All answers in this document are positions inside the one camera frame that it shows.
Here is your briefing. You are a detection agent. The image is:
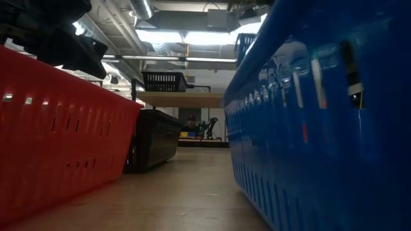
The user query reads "bright ceiling light panel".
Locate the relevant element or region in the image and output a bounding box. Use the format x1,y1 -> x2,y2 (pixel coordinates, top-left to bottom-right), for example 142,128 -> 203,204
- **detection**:
134,21 -> 268,46

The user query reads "silver ceiling duct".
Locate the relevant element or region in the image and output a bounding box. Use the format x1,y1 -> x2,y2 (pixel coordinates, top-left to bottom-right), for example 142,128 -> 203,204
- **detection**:
128,0 -> 155,21

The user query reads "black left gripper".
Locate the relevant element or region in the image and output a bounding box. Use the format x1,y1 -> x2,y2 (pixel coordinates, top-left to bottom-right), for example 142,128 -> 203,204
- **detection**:
18,31 -> 109,80

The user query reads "blue plastic slotted basket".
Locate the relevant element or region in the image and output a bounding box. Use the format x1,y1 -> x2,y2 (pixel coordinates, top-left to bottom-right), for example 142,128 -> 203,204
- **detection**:
222,0 -> 411,231
234,32 -> 258,67

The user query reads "black plastic slotted basket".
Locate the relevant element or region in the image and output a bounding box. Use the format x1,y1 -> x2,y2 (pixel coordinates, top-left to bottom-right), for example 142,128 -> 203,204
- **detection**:
141,71 -> 196,94
123,108 -> 184,175

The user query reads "distant dark table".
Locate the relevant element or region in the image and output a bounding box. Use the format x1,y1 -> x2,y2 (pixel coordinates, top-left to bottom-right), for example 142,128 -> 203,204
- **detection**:
177,137 -> 231,149

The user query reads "wooden shelf with black frame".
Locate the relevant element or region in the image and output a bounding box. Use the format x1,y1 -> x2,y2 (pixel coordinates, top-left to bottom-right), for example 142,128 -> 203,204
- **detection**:
130,78 -> 226,110

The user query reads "red plastic slotted basket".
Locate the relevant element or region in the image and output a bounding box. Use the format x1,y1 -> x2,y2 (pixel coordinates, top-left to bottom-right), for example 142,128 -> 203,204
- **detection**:
0,44 -> 144,226

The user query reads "long ceiling tube light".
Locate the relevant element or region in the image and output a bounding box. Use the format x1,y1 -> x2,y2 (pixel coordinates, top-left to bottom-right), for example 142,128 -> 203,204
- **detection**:
101,54 -> 239,64

